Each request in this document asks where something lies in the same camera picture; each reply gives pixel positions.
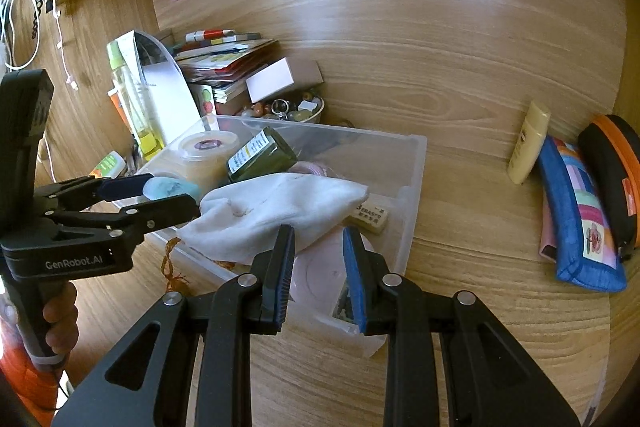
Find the small white cardboard box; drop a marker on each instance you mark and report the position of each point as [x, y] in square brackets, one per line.
[286, 75]

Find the person's left hand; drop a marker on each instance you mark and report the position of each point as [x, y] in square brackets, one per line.
[60, 313]

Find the cream yellow lotion tube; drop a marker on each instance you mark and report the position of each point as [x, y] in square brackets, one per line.
[530, 140]

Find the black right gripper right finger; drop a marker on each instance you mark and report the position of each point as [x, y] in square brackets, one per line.
[491, 380]

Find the black orange zip case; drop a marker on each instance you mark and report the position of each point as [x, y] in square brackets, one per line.
[610, 151]

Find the stack of booklets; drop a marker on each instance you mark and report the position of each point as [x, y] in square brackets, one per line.
[216, 72]

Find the worn white eraser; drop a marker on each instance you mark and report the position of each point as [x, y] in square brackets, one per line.
[369, 217]

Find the clear plastic storage bin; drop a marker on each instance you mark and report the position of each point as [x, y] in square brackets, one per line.
[342, 176]

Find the white round plastic container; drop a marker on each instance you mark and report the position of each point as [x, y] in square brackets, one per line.
[319, 276]

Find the white drawstring cloth pouch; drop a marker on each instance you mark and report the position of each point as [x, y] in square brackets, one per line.
[241, 220]

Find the orange jacket sleeve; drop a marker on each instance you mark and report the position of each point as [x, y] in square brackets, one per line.
[38, 391]

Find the light teal tube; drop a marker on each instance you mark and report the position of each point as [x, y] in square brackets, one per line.
[170, 189]

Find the yellow-green spray bottle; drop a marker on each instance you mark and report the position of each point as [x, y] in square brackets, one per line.
[136, 104]

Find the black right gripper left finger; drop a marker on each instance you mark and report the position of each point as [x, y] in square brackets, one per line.
[145, 379]

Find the bowl of beads and rings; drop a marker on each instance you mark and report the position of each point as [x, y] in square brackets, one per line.
[306, 107]

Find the cream jar with lid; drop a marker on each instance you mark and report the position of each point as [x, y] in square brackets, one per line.
[202, 158]

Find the blue patchwork pencil pouch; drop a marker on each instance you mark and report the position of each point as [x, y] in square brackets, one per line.
[585, 251]

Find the orange and white tube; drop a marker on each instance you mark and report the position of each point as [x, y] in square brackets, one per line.
[115, 99]

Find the dark green glass bottle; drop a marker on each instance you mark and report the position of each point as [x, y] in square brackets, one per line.
[267, 152]

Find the white orange-label sanitizer bottle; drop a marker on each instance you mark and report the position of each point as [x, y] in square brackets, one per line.
[110, 166]

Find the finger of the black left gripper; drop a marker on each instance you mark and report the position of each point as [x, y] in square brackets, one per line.
[145, 216]
[86, 191]

